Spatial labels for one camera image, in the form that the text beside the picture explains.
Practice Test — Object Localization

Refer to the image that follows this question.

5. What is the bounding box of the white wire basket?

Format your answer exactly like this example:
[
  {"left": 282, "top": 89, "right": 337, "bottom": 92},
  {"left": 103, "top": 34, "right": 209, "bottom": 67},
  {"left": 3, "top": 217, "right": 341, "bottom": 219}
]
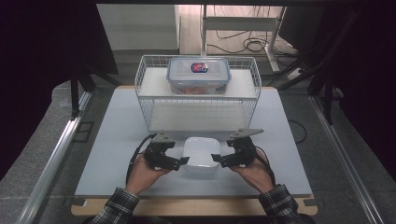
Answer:
[{"left": 134, "top": 54, "right": 262, "bottom": 134}]

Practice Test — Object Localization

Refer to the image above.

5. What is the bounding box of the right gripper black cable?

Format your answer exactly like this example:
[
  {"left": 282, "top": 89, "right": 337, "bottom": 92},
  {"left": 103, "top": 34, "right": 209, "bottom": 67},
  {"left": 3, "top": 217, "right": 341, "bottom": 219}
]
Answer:
[{"left": 255, "top": 145, "right": 276, "bottom": 187}]

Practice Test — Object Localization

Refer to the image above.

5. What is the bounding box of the white lidded plastic container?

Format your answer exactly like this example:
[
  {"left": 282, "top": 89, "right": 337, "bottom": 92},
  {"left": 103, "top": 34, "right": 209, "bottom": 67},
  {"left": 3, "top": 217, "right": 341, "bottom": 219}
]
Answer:
[{"left": 181, "top": 136, "right": 221, "bottom": 179}]

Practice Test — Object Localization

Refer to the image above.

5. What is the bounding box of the person's right hand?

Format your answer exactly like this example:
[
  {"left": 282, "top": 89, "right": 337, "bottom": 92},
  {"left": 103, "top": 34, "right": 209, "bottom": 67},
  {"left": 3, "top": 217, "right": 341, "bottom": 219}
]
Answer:
[{"left": 229, "top": 148, "right": 276, "bottom": 194}]

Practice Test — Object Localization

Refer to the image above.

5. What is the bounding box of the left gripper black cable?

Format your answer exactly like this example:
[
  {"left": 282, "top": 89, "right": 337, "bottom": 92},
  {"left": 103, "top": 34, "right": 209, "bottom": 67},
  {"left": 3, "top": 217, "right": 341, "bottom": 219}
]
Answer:
[{"left": 125, "top": 133, "right": 157, "bottom": 185}]

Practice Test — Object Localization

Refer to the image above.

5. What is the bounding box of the black looped floor cable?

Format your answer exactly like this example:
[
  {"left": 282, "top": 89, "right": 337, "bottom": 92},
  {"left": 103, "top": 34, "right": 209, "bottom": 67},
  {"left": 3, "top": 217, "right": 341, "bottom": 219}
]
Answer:
[{"left": 288, "top": 119, "right": 308, "bottom": 145}]

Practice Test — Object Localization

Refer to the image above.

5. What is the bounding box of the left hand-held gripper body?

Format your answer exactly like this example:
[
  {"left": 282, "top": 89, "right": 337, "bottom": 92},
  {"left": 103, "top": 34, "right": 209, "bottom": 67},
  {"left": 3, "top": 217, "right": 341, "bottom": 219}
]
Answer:
[{"left": 144, "top": 130, "right": 177, "bottom": 171}]

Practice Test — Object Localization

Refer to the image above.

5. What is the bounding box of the clear container with blue lid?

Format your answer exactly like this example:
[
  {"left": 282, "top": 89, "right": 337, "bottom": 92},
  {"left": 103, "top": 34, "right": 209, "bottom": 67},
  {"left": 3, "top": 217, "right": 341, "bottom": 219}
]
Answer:
[{"left": 166, "top": 57, "right": 232, "bottom": 95}]

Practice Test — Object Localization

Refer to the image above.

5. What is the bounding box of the white power strip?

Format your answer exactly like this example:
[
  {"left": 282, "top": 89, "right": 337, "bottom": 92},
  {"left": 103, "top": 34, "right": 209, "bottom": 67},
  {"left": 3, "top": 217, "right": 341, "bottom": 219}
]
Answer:
[{"left": 286, "top": 66, "right": 304, "bottom": 82}]

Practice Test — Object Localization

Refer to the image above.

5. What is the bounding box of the black metal stand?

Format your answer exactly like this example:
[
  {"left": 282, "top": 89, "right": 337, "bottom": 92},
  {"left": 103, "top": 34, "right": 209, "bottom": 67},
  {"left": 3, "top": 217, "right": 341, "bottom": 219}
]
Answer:
[
  {"left": 276, "top": 8, "right": 365, "bottom": 126},
  {"left": 69, "top": 74, "right": 96, "bottom": 121}
]

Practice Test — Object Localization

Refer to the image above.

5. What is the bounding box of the tangle of black floor cables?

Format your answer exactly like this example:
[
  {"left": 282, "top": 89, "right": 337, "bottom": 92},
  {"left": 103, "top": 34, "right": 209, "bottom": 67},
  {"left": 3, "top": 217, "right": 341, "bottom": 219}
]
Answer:
[{"left": 206, "top": 5, "right": 300, "bottom": 56}]

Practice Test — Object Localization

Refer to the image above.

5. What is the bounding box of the white cabinet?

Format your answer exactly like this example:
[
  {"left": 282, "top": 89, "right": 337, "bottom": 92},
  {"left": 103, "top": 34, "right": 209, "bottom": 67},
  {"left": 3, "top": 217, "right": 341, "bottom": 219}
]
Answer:
[{"left": 96, "top": 3, "right": 181, "bottom": 56}]

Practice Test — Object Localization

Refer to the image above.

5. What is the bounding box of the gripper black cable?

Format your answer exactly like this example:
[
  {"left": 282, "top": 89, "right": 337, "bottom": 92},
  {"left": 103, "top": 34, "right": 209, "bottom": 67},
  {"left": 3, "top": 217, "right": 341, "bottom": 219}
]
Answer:
[
  {"left": 125, "top": 133, "right": 157, "bottom": 185},
  {"left": 255, "top": 145, "right": 276, "bottom": 187}
]

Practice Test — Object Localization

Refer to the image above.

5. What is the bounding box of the aluminium rail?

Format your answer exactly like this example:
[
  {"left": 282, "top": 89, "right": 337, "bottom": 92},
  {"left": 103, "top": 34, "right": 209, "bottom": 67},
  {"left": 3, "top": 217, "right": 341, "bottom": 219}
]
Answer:
[
  {"left": 15, "top": 91, "right": 93, "bottom": 224},
  {"left": 308, "top": 94, "right": 386, "bottom": 224}
]

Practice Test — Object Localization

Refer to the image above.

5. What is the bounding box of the person's left hand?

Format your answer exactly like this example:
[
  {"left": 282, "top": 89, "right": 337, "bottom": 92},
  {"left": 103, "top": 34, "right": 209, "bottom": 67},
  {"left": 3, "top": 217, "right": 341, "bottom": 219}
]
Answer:
[{"left": 125, "top": 153, "right": 172, "bottom": 196}]

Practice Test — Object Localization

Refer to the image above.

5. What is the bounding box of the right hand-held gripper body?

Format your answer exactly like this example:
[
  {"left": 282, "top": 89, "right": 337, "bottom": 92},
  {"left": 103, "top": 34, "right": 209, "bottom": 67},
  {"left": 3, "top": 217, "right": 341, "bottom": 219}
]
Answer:
[{"left": 226, "top": 128, "right": 265, "bottom": 168}]

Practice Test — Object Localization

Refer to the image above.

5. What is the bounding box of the white metal desk frame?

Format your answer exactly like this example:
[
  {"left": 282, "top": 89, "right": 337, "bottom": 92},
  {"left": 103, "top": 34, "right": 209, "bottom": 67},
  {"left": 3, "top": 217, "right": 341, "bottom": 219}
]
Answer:
[{"left": 200, "top": 4, "right": 288, "bottom": 73}]

